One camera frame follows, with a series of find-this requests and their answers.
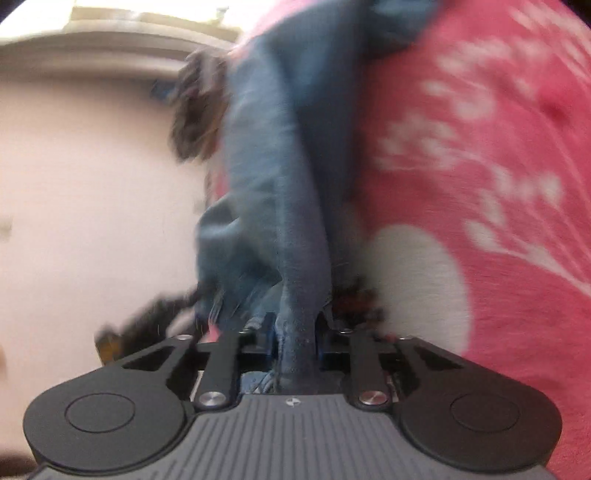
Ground pink floral fleece blanket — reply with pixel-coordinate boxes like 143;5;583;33
202;0;591;480

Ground blue denim jeans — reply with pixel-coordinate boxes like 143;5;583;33
197;1;438;394

